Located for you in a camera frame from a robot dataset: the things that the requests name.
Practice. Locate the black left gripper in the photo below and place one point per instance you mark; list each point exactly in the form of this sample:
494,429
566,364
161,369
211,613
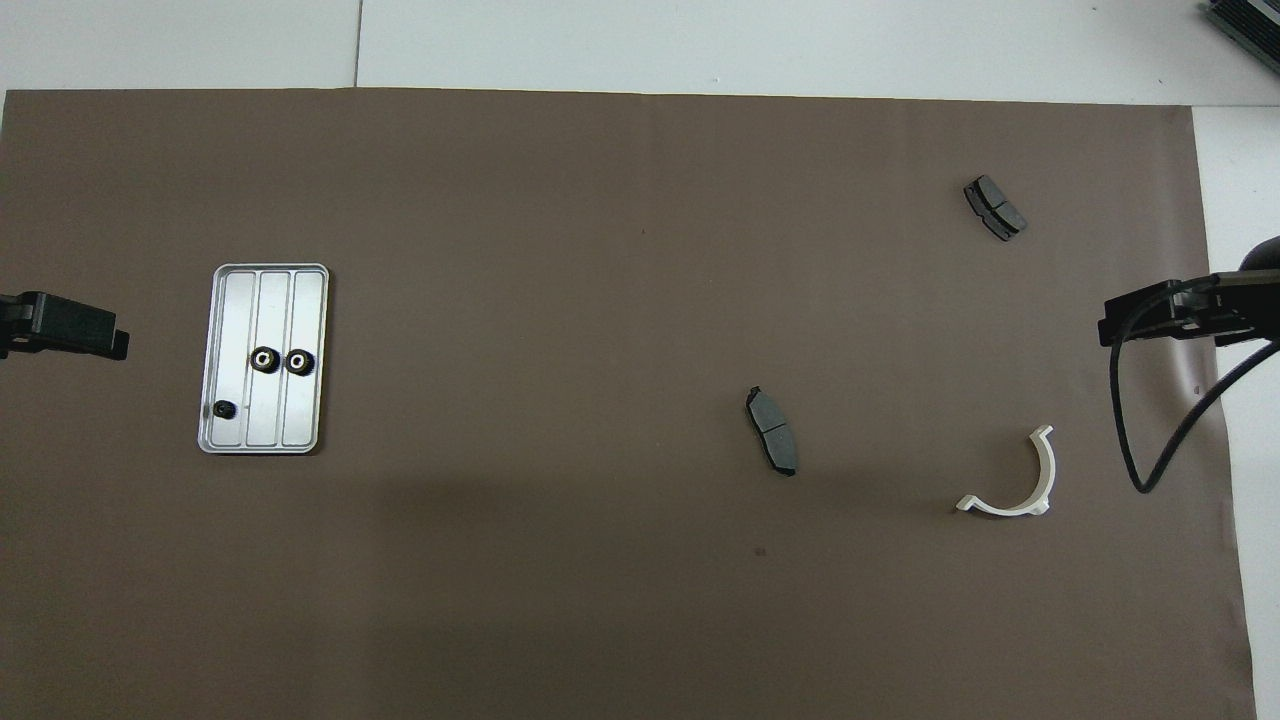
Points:
8,325

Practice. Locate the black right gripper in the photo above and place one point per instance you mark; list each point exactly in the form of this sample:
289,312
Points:
1250,302

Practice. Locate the small black bearing gear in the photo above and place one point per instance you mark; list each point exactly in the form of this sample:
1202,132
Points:
224,409

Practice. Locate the silver metal tray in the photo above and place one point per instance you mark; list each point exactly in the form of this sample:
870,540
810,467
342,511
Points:
230,300

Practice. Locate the grey wide brake pad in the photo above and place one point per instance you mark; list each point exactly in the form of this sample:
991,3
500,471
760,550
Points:
995,205

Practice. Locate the dark ribbed metal device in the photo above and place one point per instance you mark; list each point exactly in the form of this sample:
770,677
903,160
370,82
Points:
1250,20

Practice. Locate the grey slim brake pad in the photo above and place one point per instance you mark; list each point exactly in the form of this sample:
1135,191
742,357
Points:
772,430

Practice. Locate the brown table mat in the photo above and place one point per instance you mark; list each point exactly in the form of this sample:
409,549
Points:
600,200

